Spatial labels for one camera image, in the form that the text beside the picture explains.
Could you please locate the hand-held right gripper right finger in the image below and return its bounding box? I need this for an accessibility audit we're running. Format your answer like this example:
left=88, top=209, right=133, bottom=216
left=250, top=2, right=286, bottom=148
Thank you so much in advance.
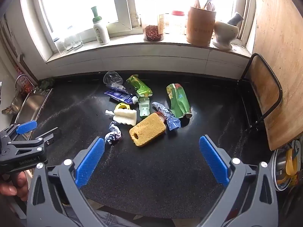
left=199, top=135, right=278, bottom=227

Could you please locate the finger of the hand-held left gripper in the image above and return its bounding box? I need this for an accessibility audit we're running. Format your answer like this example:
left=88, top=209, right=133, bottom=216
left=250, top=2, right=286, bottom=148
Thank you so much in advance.
left=7, top=127, right=62, bottom=152
left=1, top=120, right=38, bottom=138

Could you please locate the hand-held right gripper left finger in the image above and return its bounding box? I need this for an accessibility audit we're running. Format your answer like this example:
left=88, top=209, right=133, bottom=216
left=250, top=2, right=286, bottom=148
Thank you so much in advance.
left=26, top=137, right=106, bottom=227

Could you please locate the blue foil wrapper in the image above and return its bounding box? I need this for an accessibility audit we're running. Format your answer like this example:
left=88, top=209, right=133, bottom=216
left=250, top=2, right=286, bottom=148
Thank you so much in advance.
left=105, top=121, right=123, bottom=145

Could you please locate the white foam piece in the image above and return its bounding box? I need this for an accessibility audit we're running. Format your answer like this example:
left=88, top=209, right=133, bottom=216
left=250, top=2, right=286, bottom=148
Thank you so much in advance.
left=105, top=109, right=137, bottom=126

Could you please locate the yellow plastic ring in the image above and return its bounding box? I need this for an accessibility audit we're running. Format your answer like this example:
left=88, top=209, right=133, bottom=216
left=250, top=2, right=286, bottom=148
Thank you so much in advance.
left=115, top=102, right=131, bottom=112

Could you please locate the blue twisted wrapper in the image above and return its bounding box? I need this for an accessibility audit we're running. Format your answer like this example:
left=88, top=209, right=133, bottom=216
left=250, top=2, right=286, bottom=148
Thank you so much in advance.
left=151, top=101, right=182, bottom=131

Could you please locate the yellow sponge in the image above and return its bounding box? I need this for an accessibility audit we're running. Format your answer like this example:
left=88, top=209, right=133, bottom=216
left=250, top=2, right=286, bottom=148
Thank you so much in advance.
left=129, top=113, right=166, bottom=147

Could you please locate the red-rimmed white lid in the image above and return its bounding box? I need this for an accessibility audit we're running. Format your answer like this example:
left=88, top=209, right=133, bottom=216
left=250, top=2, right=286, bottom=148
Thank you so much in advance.
left=154, top=112, right=166, bottom=124

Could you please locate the green snack bag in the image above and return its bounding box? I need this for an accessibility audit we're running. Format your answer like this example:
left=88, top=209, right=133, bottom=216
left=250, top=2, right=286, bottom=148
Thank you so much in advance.
left=166, top=83, right=193, bottom=119

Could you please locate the dark blue packet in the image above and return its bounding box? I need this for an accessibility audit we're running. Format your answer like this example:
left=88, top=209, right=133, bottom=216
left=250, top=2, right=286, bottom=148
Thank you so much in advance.
left=104, top=89, right=139, bottom=105

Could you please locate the small green carton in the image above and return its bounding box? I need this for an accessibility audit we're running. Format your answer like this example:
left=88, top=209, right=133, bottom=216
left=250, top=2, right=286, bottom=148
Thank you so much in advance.
left=139, top=96, right=150, bottom=119

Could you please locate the clear plastic cup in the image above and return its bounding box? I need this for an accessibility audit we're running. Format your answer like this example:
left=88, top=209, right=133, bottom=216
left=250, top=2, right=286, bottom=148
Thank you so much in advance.
left=103, top=71, right=124, bottom=88

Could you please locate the green squeeze pouch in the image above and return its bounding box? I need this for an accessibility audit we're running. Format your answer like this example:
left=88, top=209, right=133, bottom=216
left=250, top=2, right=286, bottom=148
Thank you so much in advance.
left=126, top=75, right=152, bottom=98

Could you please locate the person's left hand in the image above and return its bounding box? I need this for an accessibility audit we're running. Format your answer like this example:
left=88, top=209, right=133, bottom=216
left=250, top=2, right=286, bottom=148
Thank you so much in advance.
left=0, top=171, right=32, bottom=201

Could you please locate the stainless steel sink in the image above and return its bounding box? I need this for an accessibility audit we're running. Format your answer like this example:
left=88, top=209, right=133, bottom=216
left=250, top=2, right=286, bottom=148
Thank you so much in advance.
left=13, top=88, right=54, bottom=140

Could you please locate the red detergent packet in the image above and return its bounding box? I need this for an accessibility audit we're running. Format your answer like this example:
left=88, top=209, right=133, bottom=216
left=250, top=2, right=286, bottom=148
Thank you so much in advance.
left=20, top=75, right=33, bottom=92

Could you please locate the chrome faucet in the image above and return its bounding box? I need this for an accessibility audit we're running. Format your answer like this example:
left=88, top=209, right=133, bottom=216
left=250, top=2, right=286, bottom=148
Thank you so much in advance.
left=14, top=74, right=36, bottom=93

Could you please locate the dark green cloth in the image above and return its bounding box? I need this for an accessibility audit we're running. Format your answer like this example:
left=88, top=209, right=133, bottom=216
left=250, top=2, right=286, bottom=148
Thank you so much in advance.
left=41, top=78, right=56, bottom=90

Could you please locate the stack of bowls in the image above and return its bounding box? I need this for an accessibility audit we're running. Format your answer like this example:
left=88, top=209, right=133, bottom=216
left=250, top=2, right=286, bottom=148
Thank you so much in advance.
left=269, top=139, right=303, bottom=192

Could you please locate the yellow plastic spoon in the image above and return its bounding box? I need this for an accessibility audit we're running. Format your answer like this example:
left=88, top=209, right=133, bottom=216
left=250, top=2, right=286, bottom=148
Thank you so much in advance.
left=285, top=146, right=299, bottom=176

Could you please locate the group of clear drinking glasses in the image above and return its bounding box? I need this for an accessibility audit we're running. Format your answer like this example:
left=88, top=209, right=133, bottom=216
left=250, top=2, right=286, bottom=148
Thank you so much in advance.
left=53, top=33, right=85, bottom=54

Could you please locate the black metal rack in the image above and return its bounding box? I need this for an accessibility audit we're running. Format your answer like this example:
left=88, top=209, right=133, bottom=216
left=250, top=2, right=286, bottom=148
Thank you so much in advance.
left=240, top=53, right=284, bottom=134

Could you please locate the white bottle with green pump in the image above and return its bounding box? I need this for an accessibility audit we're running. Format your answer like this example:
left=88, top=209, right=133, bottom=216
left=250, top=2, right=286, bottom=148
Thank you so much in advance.
left=91, top=6, right=111, bottom=45

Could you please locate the wooden cutting board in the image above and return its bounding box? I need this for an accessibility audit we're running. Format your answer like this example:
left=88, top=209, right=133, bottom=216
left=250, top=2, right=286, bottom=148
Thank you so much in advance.
left=251, top=0, right=303, bottom=151

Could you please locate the white stone mortar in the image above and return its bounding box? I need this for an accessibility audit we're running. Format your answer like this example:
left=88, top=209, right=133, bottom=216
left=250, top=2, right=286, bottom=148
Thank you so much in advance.
left=212, top=20, right=239, bottom=51

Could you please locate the bamboo utensil holder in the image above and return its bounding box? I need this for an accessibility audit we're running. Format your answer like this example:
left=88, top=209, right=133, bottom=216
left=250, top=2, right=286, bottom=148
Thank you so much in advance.
left=186, top=6, right=216, bottom=47

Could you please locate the jar of red beans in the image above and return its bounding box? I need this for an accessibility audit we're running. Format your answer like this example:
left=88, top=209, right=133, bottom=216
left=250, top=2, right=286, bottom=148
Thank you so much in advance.
left=141, top=14, right=166, bottom=42

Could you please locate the clear jar with red lid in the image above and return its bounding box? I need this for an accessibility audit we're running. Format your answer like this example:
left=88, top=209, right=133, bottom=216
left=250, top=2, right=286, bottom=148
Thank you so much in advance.
left=165, top=10, right=188, bottom=36

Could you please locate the grey stone pestle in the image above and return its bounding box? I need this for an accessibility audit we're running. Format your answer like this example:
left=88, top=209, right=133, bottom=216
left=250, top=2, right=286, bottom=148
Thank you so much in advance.
left=227, top=12, right=244, bottom=26

